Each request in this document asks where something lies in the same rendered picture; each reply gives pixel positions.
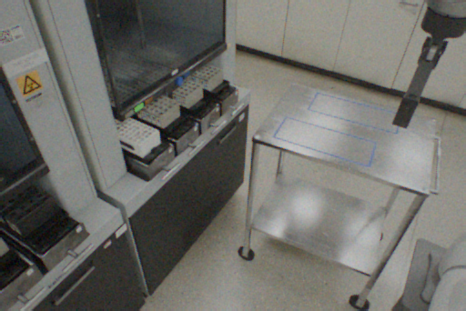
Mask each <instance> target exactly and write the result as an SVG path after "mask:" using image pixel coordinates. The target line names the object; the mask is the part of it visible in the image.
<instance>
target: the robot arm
mask: <svg viewBox="0 0 466 311"><path fill-rule="evenodd" d="M426 4H427V11H426V12H425V15H424V17H423V18H422V22H421V24H420V27H421V29H422V31H424V32H426V33H429V34H430V35H431V37H430V36H426V39H425V41H424V43H423V44H422V47H421V54H420V57H419V58H418V67H417V68H416V71H415V72H414V75H413V78H412V79H411V81H410V86H409V88H408V90H407V92H406V94H401V96H400V97H402V99H401V103H400V106H399V108H398V111H397V113H396V115H395V116H394V120H393V122H392V125H397V126H399V127H401V128H404V129H407V128H408V126H409V122H410V120H411V119H412V115H413V114H414V112H415V111H416V108H417V105H418V103H419V102H420V95H421V93H422V91H423V90H424V86H425V85H426V83H427V82H428V79H429V76H430V74H431V72H432V70H435V68H436V65H437V64H438V63H439V61H440V59H441V56H442V55H443V54H444V51H445V50H446V47H447V46H448V42H449V41H446V40H444V39H449V38H451V39H455V38H459V37H461V36H463V35H464V34H465V32H466V0H426ZM429 260H430V263H429V271H428V274H427V277H426V281H425V287H424V290H423V291H422V292H421V294H420V299H421V300H422V302H424V303H425V304H427V305H430V309H429V311H466V227H465V229H464V230H463V231H461V233H460V234H459V235H458V237H457V238H455V239H454V242H452V243H451V246H450V247H449V248H448V249H447V252H446V253H445V254H444V255H443V254H441V253H440V252H437V251H432V252H430V253H429Z"/></svg>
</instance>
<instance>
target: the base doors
mask: <svg viewBox="0 0 466 311"><path fill-rule="evenodd" d="M401 1H402V0H237V15H236V44H238V45H244V46H246V47H249V48H255V49H257V50H259V51H264V52H267V53H270V54H272V55H278V56H281V57H284V58H288V59H291V60H294V61H299V62H301V63H304V64H307V65H314V66H316V67H321V68H324V69H326V70H330V71H334V72H337V73H340V74H344V75H348V76H350V77H355V78H358V79H360V80H362V81H368V82H370V83H373V84H377V85H381V86H383V87H388V88H394V89H396V90H401V91H404V92H407V90H408V88H409V86H410V81H411V79H412V78H413V75H414V72H415V71H416V68H417V67H418V58H419V57H420V54H421V47H422V44H423V43H424V41H425V39H426V36H430V37H431V35H430V34H429V33H426V32H424V31H422V29H421V27H420V24H421V22H422V18H423V17H424V15H423V13H425V12H426V11H427V8H426V7H427V4H426V0H425V3H424V0H404V3H408V4H415V5H416V4H418V7H415V6H411V5H405V4H400V2H401ZM378 5H386V6H391V7H393V8H392V9H389V8H381V7H378ZM422 7H423V8H422ZM421 8H422V10H421ZM420 10H421V12H420ZM414 12H416V15H414V14H413V13H414ZM419 13H420V15H419ZM346 17H347V18H346ZM418 18H419V20H418V22H417V19H418ZM345 20H346V21H345ZM416 22H417V24H416ZM415 24H416V25H415ZM344 26H345V27H344ZM414 27H415V29H414ZM343 29H344V30H343ZM413 29H414V31H413ZM412 31H413V33H412ZM411 33H412V35H411ZM444 40H446V41H449V42H448V46H447V47H446V50H445V51H444V54H443V55H442V56H441V59H440V61H439V63H438V64H437V65H436V68H435V70H432V72H431V74H430V76H429V79H428V82H427V83H426V85H425V86H424V90H423V91H422V93H421V95H420V96H424V97H427V98H429V99H431V100H437V101H440V102H442V103H444V104H450V105H454V106H459V107H462V108H465V109H466V32H465V34H464V35H463V36H461V37H459V38H455V39H451V38H449V39H444ZM409 41H410V42H409ZM408 43H409V44H408ZM407 45H408V47H407ZM406 48H407V51H406ZM282 50H283V51H282ZM405 51H406V53H405V55H404V52H405ZM403 55H404V56H403ZM401 60H402V62H401ZM400 62H401V64H400ZM335 63H336V64H335ZM399 65H400V68H399ZM398 69H399V72H398ZM397 72H398V73H397ZM396 74H397V75H396ZM395 75H396V77H395ZM394 80H395V81H394ZM393 81H394V84H393ZM392 84H393V85H392ZM391 86H392V87H391Z"/></svg>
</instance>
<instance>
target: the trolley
mask: <svg viewBox="0 0 466 311"><path fill-rule="evenodd" d="M397 111H398V108H393V107H390V106H386V105H380V104H376V103H373V102H368V101H365V100H362V99H359V98H354V97H350V96H347V95H340V94H337V93H334V92H329V91H326V90H323V89H320V88H315V87H311V86H308V85H301V84H298V83H295V82H291V83H290V85H289V86H288V88H287V89H286V91H285V92H284V93H283V96H281V97H280V99H279V100H278V102H277V103H276V105H275V106H273V109H272V110H271V111H270V112H269V114H268V116H267V117H266V119H265V120H264V121H263V123H262V124H261V126H260V127H259V129H258V130H257V131H256V134H254V135H253V136H252V154H251V162H250V170H249V188H248V203H247V213H246V230H245V238H244V245H243V246H241V247H240V248H239V250H238V254H239V256H240V257H241V258H243V259H245V260H247V261H252V260H253V258H254V257H255V253H254V252H253V250H252V249H251V245H250V244H249V243H250V236H251V229H253V230H255V231H259V232H260V233H262V234H264V235H268V236H271V237H273V238H277V239H278V240H280V241H281V242H285V243H287V244H289V245H291V246H295V247H297V248H299V249H303V250H305V251H307V252H309V253H311V254H314V255H315V256H320V257H322V258H324V259H326V260H329V261H331V262H333V263H335V264H339V265H341V266H344V267H347V268H349V269H351V270H353V271H357V272H359V273H361V274H363V275H364V276H369V277H370V279H369V280H368V282H367V283H366V285H365V286H364V287H363V290H362V292H360V293H359V294H358V295H352V296H350V297H349V304H350V305H351V306H352V307H354V308H356V309H358V310H359V311H367V310H368V309H369V308H370V301H369V300H367V296H368V295H369V293H370V290H371V289H372V288H373V287H374V284H375V283H376V282H377V279H378V278H379V276H380V273H381V272H382V271H383V269H384V267H385V266H386V265H387V264H388V262H389V260H390V258H391V255H393V253H394V251H395V249H396V247H398V245H399V243H400V241H401V239H402V238H403V236H404V235H405V232H406V231H407V230H408V228H409V226H410V224H411V223H412V220H413V219H414V217H415V216H416V214H417V213H418V212H419V210H420V207H421V206H422V205H423V203H424V201H425V199H427V198H428V197H429V195H430V194H434V195H436V196H438V195H439V183H440V171H441V150H442V137H439V136H436V135H435V128H436V120H437V118H432V117H429V116H427V115H419V114H416V113H414V114H413V115H412V119H411V120H410V122H409V126H408V128H407V129H404V128H401V127H399V126H397V125H392V122H393V120H394V116H395V115H396V113H397ZM435 140H436V141H439V143H438V153H437V162H436V172H435V189H433V188H431V170H432V162H433V153H434V146H435ZM260 145H264V146H266V147H271V148H273V149H276V150H279V162H278V167H277V172H276V180H275V182H274V183H273V186H272V187H271V188H270V190H269V192H268V194H267V196H266V198H265V200H264V201H263V204H262V205H261V207H260V208H259V211H258V212H257V213H256V217H255V218H254V219H253V208H254V201H255V194H256V181H257V173H258V161H259V148H260ZM285 153H287V154H292V155H294V156H297V157H302V158H304V159H307V160H311V161H314V162H316V163H318V164H323V165H325V166H328V167H334V168H336V169H338V170H342V171H345V172H347V173H350V174H353V175H356V176H360V177H365V178H368V179H369V180H371V181H376V182H379V183H381V184H383V185H388V186H392V187H394V188H393V191H392V192H391V194H390V198H389V199H388V201H387V202H386V205H385V207H383V206H378V205H375V204H373V203H371V202H367V201H364V200H362V199H360V198H356V197H354V196H350V195H346V194H343V193H341V192H339V191H335V190H332V189H331V188H328V187H325V186H321V185H318V184H314V183H311V182H310V181H307V180H303V179H301V178H299V177H295V176H291V175H289V174H284V173H283V172H282V169H283V161H284V157H285ZM400 190H403V191H405V192H410V193H413V194H415V195H416V196H415V198H414V199H413V201H412V203H411V205H410V207H409V209H408V211H407V213H406V214H405V216H404V217H403V219H402V220H401V223H400V225H399V226H398V229H397V230H396V231H395V233H394V236H393V237H392V238H391V240H390V242H389V243H388V245H387V247H386V249H385V251H384V254H383V255H382V256H381V258H380V261H379V262H378V264H377V265H376V267H375V264H376V260H377V254H378V250H379V246H380V240H382V238H383V233H382V228H383V222H384V220H385V219H386V217H387V214H388V213H389V212H390V209H391V207H392V206H393V204H394V201H395V199H396V198H397V196H398V193H399V191H400ZM374 267H375V268H374Z"/></svg>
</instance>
